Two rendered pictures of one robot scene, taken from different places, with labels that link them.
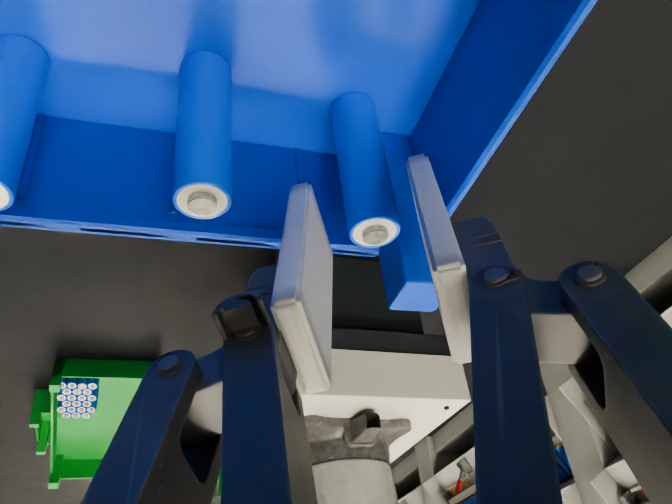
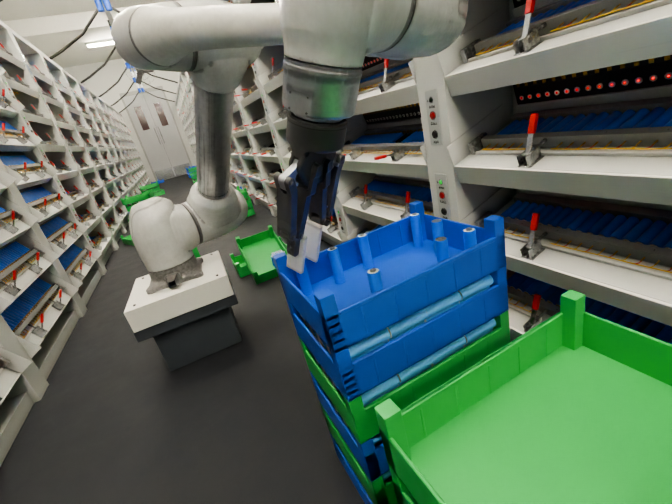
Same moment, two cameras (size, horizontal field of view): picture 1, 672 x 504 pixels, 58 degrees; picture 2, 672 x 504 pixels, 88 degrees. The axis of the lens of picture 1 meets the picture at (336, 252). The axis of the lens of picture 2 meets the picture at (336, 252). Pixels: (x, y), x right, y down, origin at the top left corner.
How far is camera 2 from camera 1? 43 cm
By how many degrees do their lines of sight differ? 39
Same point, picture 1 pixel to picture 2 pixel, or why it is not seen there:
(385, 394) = (172, 296)
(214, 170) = (333, 253)
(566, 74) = (156, 483)
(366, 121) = (307, 287)
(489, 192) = (153, 419)
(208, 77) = (340, 275)
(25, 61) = (367, 263)
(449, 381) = (138, 317)
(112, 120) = (348, 269)
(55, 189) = (350, 248)
